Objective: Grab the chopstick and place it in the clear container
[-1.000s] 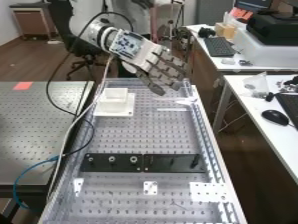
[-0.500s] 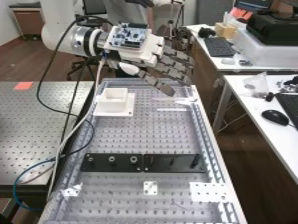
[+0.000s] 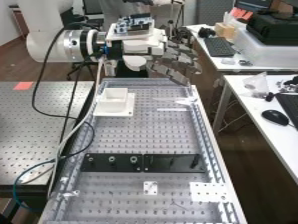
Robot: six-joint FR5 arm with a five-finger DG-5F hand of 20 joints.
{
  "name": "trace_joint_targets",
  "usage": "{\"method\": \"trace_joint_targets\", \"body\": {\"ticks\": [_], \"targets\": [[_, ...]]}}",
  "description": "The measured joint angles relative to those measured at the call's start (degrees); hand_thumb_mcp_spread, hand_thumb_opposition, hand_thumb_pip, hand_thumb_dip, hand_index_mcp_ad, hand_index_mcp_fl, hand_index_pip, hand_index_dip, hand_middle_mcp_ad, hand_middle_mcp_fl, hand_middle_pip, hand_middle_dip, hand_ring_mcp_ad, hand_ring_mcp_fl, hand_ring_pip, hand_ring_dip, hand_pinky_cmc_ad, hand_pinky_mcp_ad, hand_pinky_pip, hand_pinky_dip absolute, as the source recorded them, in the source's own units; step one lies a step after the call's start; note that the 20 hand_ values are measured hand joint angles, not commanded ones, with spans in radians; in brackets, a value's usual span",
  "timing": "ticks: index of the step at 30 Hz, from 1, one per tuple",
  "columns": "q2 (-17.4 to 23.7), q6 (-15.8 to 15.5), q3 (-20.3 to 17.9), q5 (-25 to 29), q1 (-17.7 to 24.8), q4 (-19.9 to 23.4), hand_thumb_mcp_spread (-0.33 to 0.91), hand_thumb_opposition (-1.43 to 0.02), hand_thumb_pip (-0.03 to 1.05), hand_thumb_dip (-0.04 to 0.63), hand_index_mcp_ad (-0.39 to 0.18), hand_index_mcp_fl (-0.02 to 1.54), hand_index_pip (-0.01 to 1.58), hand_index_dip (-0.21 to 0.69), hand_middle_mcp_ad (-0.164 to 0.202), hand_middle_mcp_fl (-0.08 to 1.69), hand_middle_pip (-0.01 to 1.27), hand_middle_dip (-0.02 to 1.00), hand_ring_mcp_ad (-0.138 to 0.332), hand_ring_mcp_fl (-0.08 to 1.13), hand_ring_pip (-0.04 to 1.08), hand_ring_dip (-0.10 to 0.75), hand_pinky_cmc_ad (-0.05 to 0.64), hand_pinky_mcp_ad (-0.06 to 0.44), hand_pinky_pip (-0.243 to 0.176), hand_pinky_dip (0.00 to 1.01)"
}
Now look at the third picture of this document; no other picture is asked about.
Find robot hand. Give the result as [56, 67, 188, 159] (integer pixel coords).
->
[106, 14, 204, 86]

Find black headphones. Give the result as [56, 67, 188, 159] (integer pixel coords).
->
[197, 26, 219, 39]

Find white desk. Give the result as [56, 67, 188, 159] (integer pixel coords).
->
[185, 23, 298, 75]
[212, 73, 298, 188]

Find black keyboard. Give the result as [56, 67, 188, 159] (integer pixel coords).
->
[203, 36, 239, 58]
[276, 92, 298, 130]

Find small white box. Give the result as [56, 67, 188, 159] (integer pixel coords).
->
[92, 87, 136, 118]

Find computer screen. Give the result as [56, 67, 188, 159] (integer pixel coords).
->
[233, 0, 276, 13]

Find clear storage bin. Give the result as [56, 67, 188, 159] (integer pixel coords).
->
[233, 26, 298, 68]

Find clear plastic bag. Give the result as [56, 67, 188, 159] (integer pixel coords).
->
[243, 71, 273, 98]

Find red tape patch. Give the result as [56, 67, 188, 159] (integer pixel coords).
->
[12, 81, 36, 91]

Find black case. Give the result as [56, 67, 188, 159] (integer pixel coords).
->
[247, 12, 298, 46]

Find black plate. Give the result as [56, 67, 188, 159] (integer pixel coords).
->
[80, 152, 208, 174]

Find black mouse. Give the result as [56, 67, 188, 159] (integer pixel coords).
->
[261, 109, 290, 127]

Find thin stick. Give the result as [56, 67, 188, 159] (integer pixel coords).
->
[191, 154, 200, 169]

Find small white square plate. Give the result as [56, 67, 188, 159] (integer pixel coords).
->
[141, 180, 160, 196]

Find clear box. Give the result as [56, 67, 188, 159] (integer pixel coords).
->
[39, 77, 249, 224]

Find black cable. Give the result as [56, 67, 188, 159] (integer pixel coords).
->
[58, 61, 87, 160]
[31, 21, 98, 160]

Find white cable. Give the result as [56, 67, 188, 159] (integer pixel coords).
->
[46, 54, 111, 201]

